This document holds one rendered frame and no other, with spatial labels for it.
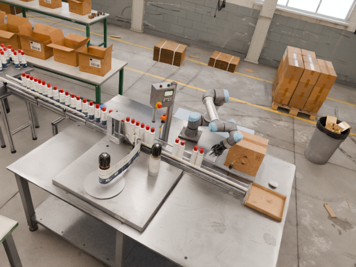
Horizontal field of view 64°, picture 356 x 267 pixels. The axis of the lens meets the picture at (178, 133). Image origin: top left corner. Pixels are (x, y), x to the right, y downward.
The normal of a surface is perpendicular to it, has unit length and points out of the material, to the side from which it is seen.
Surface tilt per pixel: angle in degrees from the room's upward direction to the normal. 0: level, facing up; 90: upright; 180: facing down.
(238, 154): 90
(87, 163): 0
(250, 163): 90
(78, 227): 1
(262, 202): 0
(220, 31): 90
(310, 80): 91
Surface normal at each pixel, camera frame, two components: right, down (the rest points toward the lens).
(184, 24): -0.30, 0.54
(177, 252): 0.15, -0.79
